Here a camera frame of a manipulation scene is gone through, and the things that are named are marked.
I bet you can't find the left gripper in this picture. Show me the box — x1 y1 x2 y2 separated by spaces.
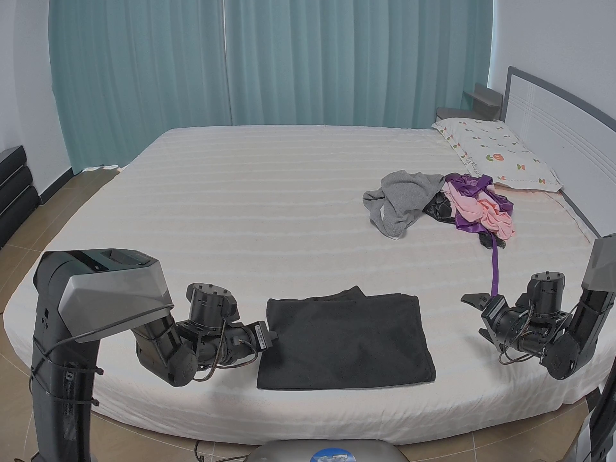
227 321 271 367

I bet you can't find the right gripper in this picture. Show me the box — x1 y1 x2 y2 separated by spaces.
461 294 525 352

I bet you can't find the black T-shirt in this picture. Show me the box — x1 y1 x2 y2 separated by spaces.
256 285 437 391

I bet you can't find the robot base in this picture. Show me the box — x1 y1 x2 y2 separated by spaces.
250 440 400 462

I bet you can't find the pile of clothes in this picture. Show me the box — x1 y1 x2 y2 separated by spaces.
423 173 517 297

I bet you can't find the bed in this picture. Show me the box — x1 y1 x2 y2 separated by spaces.
0 65 616 446

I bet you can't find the grey garment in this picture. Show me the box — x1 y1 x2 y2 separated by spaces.
363 171 446 240

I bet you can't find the white printed pillow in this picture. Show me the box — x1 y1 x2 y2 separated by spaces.
432 117 565 192

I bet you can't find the grey bedside table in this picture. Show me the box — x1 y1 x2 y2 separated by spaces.
435 83 503 121

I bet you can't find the black chest of drawers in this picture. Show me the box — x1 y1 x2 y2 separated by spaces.
0 145 39 251

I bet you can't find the blue-green curtain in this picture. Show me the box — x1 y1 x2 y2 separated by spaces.
48 0 236 174
224 0 494 129

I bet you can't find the black cable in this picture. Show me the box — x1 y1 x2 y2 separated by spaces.
192 438 253 462
31 304 175 370
498 347 531 368

